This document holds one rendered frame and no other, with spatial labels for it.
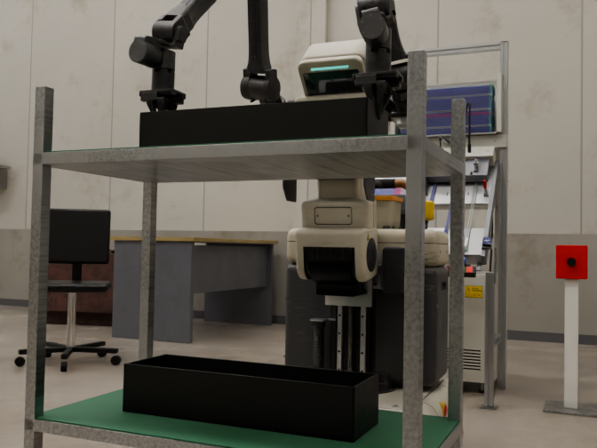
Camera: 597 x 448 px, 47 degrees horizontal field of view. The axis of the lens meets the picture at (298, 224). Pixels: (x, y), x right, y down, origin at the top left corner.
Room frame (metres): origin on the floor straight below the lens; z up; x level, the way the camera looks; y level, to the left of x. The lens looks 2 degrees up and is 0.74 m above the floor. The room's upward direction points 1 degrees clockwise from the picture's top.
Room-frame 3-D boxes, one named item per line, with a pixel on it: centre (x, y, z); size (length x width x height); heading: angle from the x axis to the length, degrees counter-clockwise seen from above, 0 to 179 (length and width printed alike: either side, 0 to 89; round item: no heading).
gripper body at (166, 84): (1.73, 0.35, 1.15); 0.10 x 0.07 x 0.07; 68
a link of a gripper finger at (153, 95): (1.73, 0.36, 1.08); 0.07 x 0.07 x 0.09; 68
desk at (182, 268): (6.04, 0.86, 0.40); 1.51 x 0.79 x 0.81; 157
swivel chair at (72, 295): (4.30, 1.39, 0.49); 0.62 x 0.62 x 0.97
